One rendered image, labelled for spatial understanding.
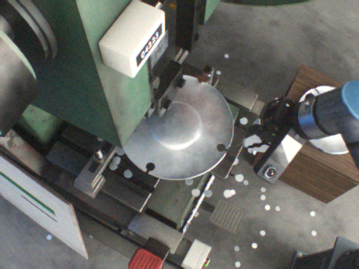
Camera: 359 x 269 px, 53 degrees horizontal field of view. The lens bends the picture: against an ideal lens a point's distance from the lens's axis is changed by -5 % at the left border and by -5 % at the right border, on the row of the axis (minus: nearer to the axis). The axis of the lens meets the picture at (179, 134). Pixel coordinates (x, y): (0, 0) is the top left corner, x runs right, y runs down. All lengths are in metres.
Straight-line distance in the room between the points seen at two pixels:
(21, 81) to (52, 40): 0.06
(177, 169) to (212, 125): 0.15
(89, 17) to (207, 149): 0.62
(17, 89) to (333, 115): 0.45
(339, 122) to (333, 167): 0.88
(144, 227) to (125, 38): 0.70
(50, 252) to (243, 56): 1.35
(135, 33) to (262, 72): 1.64
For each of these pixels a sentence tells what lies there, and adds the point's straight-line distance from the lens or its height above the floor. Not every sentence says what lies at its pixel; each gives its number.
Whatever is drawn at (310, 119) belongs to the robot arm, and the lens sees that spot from 0.65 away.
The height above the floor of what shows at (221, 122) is 0.78.
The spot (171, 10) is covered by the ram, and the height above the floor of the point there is 1.13.
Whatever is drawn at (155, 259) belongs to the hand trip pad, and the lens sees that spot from 0.88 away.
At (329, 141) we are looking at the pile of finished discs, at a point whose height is 0.36.
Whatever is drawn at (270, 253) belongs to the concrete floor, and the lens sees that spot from 1.70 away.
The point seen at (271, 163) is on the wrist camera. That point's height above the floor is 1.00.
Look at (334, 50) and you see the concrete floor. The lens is 2.23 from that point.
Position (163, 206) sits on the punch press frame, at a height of 0.64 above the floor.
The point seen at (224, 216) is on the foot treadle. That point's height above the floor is 0.16.
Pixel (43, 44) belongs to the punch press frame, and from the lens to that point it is 0.42.
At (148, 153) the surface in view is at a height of 0.78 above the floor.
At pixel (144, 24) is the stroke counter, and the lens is 0.40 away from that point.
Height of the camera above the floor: 1.64
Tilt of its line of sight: 67 degrees down
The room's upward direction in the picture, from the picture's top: 3 degrees clockwise
